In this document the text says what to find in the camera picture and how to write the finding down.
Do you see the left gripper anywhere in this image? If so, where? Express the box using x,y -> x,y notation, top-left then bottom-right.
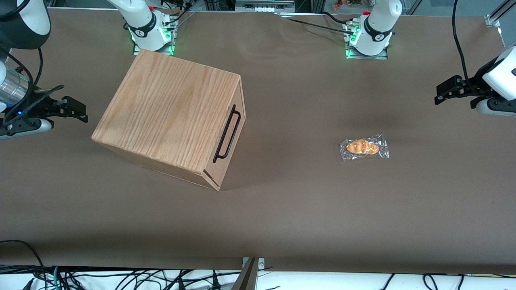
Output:
434,46 -> 516,107

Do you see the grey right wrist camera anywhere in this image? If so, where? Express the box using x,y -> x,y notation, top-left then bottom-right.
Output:
0,118 -> 54,140

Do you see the grey metal device box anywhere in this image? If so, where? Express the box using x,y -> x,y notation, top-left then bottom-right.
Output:
235,0 -> 295,12

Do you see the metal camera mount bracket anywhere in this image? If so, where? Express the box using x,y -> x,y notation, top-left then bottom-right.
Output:
232,257 -> 265,290

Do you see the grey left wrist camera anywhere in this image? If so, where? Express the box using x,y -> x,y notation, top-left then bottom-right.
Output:
476,98 -> 516,117

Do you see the wooden drawer with black handle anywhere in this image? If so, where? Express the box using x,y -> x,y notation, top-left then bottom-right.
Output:
204,77 -> 247,192

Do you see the short curved black cable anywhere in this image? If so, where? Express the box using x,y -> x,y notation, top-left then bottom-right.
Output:
320,11 -> 359,25

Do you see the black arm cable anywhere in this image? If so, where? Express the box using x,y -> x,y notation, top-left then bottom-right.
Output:
0,46 -> 65,121
452,0 -> 480,95

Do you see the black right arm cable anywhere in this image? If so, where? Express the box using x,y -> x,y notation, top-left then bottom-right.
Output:
0,46 -> 65,121

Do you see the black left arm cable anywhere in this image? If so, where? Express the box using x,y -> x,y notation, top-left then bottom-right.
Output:
452,0 -> 480,95

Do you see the long black table cable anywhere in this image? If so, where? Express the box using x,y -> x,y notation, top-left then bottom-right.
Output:
280,16 -> 351,35

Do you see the black base cable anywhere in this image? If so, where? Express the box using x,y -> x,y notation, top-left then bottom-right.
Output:
169,0 -> 194,23

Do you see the aluminium frame profile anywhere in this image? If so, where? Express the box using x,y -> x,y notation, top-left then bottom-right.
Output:
485,0 -> 516,47

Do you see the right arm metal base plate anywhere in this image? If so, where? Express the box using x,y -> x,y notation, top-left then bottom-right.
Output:
132,18 -> 177,56

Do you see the brown table cover sheet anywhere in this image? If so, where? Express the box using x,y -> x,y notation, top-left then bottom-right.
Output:
0,8 -> 516,274

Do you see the bread roll in clear wrapper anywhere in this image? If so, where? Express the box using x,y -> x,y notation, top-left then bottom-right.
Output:
339,135 -> 390,162

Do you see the black cable along table edge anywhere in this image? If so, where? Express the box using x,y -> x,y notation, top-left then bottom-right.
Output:
0,264 -> 242,284

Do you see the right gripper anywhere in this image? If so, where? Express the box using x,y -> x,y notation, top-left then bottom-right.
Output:
5,95 -> 88,123

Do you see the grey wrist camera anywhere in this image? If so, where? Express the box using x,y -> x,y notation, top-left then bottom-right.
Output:
476,98 -> 516,117
0,118 -> 54,140

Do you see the light wooden drawer cabinet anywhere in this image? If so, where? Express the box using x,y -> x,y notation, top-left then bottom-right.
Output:
92,48 -> 247,192

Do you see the black looping cable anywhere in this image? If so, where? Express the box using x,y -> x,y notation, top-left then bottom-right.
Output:
0,240 -> 46,290

